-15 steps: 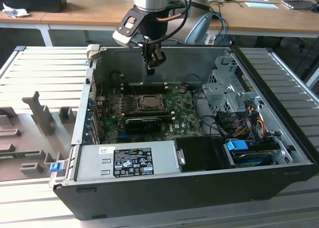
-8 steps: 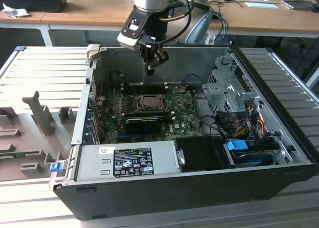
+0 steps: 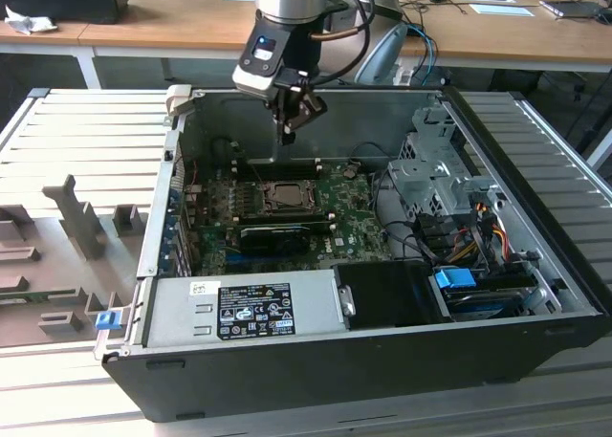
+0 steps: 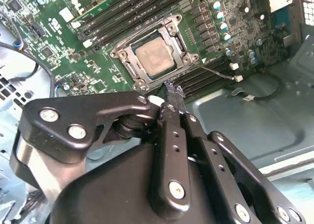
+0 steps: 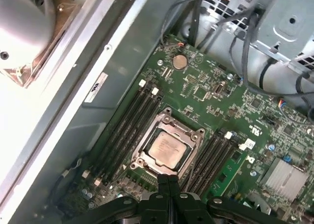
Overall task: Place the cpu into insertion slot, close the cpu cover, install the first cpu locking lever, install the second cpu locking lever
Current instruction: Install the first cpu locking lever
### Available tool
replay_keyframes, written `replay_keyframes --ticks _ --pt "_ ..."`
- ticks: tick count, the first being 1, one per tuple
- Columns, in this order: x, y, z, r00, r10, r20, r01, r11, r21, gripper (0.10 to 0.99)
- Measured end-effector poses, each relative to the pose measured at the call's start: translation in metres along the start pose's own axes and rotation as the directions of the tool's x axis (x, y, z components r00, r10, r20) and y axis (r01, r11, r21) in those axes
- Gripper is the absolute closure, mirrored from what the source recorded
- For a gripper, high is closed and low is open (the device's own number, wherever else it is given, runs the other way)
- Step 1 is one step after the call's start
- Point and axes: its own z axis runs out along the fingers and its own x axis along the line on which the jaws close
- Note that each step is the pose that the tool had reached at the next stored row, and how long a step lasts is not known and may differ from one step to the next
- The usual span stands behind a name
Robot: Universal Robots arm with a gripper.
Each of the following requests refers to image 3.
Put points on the grey metal disk bay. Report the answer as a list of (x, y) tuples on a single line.
[(421, 183)]

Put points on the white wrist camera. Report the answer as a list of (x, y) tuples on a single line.
[(260, 54)]

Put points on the grey tablet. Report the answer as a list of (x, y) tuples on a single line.
[(571, 9)]

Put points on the black PC case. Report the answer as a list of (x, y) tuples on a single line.
[(287, 384)]

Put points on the pale blue teach pendant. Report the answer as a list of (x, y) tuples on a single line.
[(382, 50)]

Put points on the green RAM stick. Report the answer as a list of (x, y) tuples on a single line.
[(38, 294)]

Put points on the grey parts rack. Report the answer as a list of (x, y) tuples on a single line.
[(57, 265)]

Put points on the round coin battery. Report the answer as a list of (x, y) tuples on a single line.
[(351, 170)]

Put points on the crumpled white paper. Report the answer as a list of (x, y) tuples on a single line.
[(28, 23)]

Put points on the grey power supply unit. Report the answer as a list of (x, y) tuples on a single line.
[(181, 312)]

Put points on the CPU socket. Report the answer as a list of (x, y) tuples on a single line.
[(257, 198)]

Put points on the blue expansion slot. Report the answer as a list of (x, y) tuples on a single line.
[(233, 256)]

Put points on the metal locking lever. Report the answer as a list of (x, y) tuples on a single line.
[(256, 174)]

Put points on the blue disk carrier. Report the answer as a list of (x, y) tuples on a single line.
[(452, 279)]

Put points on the black camera bracket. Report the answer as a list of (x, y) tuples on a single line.
[(313, 109)]

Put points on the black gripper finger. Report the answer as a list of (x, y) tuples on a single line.
[(288, 131)]

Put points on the black RAM slot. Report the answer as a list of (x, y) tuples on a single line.
[(287, 221), (287, 215), (287, 175), (287, 170), (246, 211), (287, 166), (287, 161)]

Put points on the green motherboard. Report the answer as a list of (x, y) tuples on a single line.
[(354, 203)]

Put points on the pale blue sheet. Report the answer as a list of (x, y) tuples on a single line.
[(502, 10)]

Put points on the beige case latch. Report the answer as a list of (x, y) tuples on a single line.
[(178, 97)]

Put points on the blue case latch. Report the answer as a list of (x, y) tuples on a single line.
[(106, 321)]

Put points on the black graphics card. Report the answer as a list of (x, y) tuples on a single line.
[(272, 241)]

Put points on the hard disk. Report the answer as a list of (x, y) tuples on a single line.
[(483, 305)]

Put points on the silver CPU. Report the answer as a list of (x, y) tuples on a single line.
[(289, 194)]

